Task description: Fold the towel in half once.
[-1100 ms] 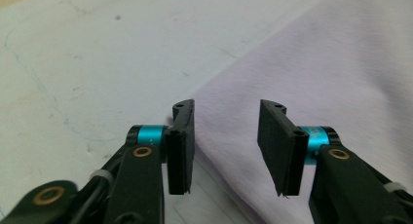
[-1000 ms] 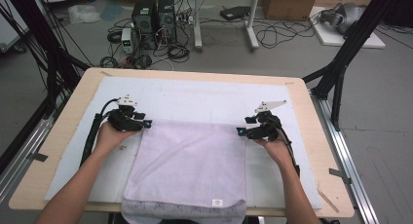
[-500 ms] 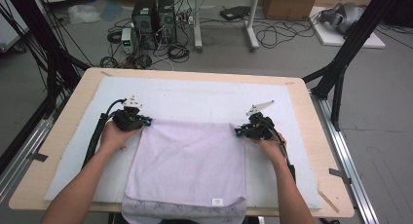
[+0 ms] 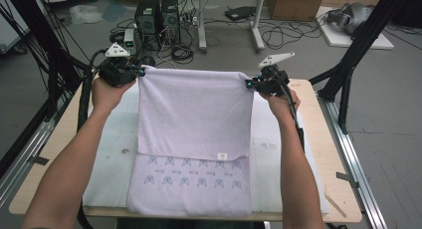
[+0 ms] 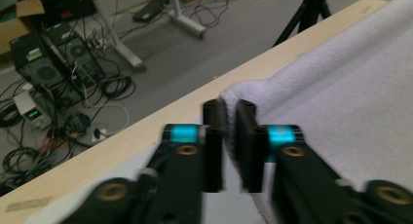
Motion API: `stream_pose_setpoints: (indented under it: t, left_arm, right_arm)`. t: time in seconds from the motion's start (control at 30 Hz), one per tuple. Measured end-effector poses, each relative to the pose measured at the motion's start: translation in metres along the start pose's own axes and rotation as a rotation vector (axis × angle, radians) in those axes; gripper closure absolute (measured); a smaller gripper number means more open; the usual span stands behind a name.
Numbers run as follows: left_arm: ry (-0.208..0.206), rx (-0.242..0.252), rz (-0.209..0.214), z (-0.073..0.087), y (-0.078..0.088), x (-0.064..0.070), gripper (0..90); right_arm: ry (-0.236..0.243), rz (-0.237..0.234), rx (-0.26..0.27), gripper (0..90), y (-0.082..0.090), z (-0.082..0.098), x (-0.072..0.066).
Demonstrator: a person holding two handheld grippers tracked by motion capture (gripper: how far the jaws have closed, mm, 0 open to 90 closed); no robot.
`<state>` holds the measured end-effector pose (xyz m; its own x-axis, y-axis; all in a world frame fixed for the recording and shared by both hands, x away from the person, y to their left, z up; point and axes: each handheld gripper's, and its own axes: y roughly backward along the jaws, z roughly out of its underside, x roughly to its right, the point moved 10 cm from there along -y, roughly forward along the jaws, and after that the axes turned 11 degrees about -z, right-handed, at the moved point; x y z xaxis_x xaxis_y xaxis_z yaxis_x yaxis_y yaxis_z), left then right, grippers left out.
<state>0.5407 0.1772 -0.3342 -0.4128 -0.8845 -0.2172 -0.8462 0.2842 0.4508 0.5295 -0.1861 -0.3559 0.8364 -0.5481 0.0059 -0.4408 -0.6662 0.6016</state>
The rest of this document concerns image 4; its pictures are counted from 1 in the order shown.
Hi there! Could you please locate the clear plastic bag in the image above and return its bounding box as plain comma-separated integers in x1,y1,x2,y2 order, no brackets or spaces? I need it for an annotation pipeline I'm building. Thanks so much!
69,3,105,26

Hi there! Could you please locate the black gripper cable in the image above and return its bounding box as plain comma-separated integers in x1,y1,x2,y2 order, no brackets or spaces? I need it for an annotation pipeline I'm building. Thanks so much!
76,48,111,229
278,79,307,152

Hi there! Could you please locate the white cabinet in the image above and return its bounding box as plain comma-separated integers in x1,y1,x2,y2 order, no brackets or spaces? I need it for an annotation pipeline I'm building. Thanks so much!
0,0,32,55

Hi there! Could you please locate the grey headset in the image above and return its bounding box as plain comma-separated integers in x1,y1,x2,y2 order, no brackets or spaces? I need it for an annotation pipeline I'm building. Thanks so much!
325,2,374,36

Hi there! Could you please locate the brown cardboard box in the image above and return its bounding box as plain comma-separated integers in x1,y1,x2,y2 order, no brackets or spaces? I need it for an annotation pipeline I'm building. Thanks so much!
266,0,326,22

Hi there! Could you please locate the lavender printed towel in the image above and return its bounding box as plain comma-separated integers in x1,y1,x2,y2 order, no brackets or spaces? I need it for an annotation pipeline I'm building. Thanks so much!
126,65,256,219

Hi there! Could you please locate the blue floor sheet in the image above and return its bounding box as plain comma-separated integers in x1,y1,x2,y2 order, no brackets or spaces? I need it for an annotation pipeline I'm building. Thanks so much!
101,0,129,23

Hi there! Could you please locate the black metal frame stand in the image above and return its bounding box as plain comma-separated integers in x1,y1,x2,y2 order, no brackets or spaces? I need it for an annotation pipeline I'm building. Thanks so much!
0,0,94,121
308,0,413,135

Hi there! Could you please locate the black flat device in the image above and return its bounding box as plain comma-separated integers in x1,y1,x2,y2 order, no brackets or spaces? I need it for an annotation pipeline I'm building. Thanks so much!
224,5,257,22

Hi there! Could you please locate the black computer tower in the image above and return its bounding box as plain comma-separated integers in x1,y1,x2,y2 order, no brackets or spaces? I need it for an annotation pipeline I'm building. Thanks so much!
160,0,182,46
133,0,162,52

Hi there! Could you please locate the white grid mat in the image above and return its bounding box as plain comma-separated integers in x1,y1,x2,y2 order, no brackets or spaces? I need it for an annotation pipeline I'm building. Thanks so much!
82,78,331,215

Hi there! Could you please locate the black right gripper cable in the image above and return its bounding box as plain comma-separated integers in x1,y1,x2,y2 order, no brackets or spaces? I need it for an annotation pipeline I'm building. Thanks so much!
278,79,307,152

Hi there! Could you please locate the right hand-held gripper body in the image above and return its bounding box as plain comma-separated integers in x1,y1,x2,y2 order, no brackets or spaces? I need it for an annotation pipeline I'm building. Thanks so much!
256,51,296,98

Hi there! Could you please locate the person's left hand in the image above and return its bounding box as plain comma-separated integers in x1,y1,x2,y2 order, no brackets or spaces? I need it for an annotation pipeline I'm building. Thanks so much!
91,76,137,116

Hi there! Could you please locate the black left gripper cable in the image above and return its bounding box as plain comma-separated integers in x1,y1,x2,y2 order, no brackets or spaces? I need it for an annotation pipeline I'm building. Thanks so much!
76,48,111,229

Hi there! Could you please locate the white power supply unit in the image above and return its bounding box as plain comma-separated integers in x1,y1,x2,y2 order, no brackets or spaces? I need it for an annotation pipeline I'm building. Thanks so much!
122,27,137,55

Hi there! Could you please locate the white desk leg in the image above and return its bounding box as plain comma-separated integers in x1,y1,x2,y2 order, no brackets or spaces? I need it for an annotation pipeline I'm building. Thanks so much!
196,0,209,55
249,0,267,55

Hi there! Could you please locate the black floor cable tangle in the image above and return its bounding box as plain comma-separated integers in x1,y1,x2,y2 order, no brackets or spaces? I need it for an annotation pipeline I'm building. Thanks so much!
101,18,196,72
258,9,332,52

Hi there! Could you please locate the aluminium rail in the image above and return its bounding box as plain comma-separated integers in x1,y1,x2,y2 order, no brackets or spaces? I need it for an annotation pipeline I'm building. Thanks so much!
316,95,388,229
0,118,57,208

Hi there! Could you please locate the thin wooden stick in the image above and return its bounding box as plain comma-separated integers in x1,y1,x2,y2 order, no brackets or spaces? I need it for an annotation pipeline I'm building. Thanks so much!
323,188,348,219

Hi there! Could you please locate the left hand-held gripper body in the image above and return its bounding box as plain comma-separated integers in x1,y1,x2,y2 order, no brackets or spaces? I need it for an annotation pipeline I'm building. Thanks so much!
98,42,139,89

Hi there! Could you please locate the person's dark green clothing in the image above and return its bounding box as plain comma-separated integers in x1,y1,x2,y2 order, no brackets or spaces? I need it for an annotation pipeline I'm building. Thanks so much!
115,218,264,229

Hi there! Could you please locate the grey tape piece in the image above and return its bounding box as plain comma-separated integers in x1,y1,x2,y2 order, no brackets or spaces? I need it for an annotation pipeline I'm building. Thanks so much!
335,171,361,190

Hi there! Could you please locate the black tape piece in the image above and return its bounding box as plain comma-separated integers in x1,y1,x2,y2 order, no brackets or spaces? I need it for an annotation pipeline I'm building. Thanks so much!
27,154,51,166

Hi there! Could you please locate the person's right hand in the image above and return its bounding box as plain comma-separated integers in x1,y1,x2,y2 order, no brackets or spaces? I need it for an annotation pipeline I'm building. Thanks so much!
258,88,302,122

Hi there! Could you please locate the white floor board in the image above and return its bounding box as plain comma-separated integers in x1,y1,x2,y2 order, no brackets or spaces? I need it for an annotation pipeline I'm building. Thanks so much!
315,5,395,51

